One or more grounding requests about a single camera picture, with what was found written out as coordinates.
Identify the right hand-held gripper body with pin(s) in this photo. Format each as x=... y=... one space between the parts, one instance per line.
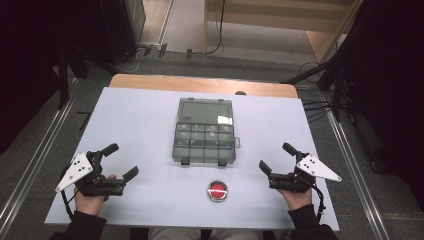
x=301 y=175

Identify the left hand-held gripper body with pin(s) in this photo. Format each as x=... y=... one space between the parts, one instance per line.
x=85 y=173

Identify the person's right hand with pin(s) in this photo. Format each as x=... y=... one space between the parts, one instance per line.
x=298 y=200

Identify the person's left hand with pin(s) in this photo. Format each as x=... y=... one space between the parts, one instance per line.
x=88 y=204

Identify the white table mat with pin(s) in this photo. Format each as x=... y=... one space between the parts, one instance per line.
x=140 y=126

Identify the black hex key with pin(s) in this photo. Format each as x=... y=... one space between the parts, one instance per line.
x=85 y=120

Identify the red round button object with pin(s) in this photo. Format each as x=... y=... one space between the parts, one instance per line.
x=217 y=191

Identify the clear plastic compartment box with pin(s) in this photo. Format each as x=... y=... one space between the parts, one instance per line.
x=204 y=133

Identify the black tripod stand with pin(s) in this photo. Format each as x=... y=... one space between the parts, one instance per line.
x=330 y=83

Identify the black metal stand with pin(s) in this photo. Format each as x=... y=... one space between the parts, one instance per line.
x=63 y=80

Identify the wooden table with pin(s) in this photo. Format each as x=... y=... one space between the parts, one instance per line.
x=186 y=83

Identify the metal floor rail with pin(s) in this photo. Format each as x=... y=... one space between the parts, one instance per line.
x=356 y=170
x=36 y=160

